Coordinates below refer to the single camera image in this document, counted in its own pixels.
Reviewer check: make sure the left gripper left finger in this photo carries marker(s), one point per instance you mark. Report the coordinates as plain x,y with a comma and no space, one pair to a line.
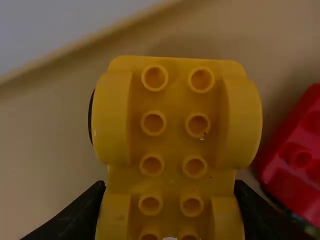
75,220

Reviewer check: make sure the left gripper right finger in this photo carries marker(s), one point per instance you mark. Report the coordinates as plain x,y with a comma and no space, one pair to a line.
262,220

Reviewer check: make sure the yellow toy car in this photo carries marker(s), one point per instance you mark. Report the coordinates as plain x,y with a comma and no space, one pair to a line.
172,140

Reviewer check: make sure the red toy brick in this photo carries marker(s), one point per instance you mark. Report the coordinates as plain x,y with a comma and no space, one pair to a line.
295,162

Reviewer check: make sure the tan tray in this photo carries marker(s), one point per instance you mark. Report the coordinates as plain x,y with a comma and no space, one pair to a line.
50,137

